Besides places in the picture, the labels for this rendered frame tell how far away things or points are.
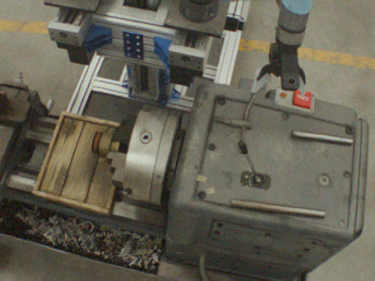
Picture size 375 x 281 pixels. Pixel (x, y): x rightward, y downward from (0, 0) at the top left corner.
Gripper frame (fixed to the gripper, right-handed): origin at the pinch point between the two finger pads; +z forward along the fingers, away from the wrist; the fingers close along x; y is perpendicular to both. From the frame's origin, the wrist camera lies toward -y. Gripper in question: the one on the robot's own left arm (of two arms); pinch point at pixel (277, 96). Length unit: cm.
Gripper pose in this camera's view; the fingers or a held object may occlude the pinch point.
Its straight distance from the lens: 138.9
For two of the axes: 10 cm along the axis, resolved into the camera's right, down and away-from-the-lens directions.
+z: -0.4, 6.2, 7.8
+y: 0.3, -7.8, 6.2
